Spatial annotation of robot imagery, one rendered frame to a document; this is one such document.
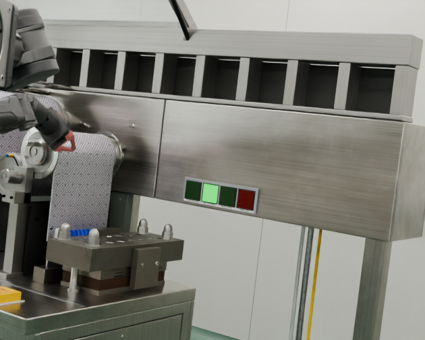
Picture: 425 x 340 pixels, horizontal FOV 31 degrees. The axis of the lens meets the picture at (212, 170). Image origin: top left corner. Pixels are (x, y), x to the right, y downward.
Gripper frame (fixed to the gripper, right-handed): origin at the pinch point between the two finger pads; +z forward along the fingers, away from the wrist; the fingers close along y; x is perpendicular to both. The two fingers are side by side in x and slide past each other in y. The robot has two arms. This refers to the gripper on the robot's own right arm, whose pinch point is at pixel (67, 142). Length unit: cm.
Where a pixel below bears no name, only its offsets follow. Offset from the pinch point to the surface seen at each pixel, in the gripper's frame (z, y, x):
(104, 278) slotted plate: 15.7, 30.8, -15.4
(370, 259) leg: 45, 63, 42
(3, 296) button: -8.2, 31.7, -32.1
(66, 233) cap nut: 8.2, 17.1, -15.6
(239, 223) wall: 272, -98, 17
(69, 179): 10.2, 2.0, -7.2
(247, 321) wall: 296, -53, -18
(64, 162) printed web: 5.7, -0.2, -4.9
